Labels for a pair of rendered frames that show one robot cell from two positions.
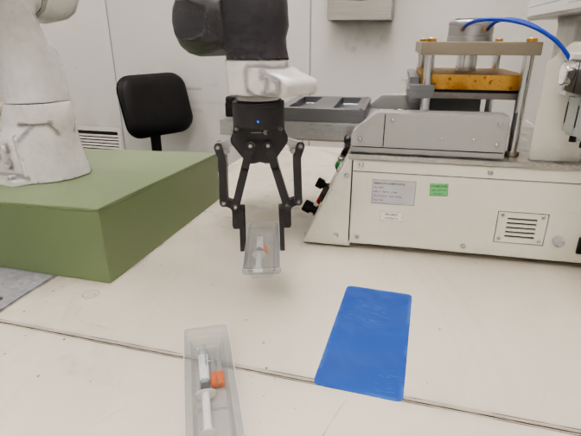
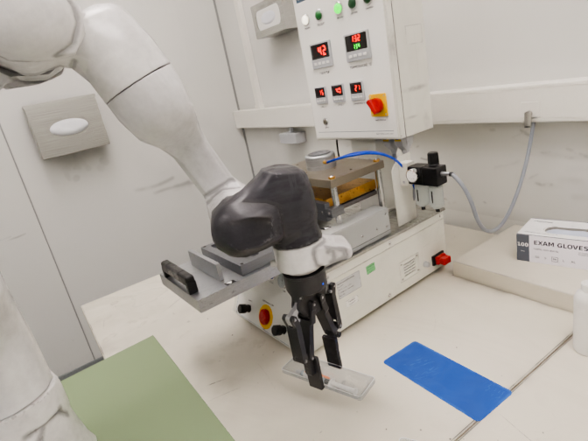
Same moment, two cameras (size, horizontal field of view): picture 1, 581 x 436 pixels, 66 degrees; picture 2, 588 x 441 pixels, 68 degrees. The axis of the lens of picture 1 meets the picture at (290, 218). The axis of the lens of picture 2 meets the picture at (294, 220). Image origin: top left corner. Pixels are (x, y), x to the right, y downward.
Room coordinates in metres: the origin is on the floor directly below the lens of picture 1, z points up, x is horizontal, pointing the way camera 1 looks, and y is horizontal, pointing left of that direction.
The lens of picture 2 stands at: (0.18, 0.54, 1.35)
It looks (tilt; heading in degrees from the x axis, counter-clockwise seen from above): 18 degrees down; 314
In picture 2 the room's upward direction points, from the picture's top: 12 degrees counter-clockwise
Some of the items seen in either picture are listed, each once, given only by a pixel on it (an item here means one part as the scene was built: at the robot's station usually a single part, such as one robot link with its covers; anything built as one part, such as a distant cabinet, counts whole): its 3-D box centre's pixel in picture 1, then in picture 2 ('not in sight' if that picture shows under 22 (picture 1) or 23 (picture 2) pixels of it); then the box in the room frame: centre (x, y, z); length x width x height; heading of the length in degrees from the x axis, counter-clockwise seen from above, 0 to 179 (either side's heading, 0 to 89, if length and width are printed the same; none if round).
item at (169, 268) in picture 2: (241, 101); (178, 276); (0.99, 0.10, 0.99); 0.15 x 0.02 x 0.04; 168
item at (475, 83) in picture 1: (465, 67); (325, 183); (0.88, -0.33, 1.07); 0.22 x 0.17 x 0.10; 168
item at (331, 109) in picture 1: (327, 107); (249, 247); (0.95, -0.08, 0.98); 0.20 x 0.17 x 0.03; 168
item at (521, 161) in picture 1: (474, 141); (341, 227); (0.88, -0.36, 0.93); 0.46 x 0.35 x 0.01; 78
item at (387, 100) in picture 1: (418, 110); not in sight; (1.04, -0.29, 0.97); 0.25 x 0.05 x 0.07; 78
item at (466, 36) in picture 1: (487, 56); (337, 173); (0.86, -0.36, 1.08); 0.31 x 0.24 x 0.13; 168
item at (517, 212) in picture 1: (446, 186); (340, 262); (0.87, -0.32, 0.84); 0.53 x 0.37 x 0.17; 78
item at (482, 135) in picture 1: (421, 132); (345, 237); (0.77, -0.22, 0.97); 0.26 x 0.05 x 0.07; 78
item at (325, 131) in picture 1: (304, 112); (234, 259); (0.96, -0.03, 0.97); 0.30 x 0.22 x 0.08; 78
